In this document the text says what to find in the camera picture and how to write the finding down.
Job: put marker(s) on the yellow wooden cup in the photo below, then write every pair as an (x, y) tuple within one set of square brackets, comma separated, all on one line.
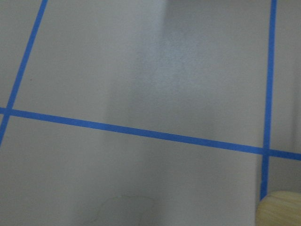
[(279, 208)]

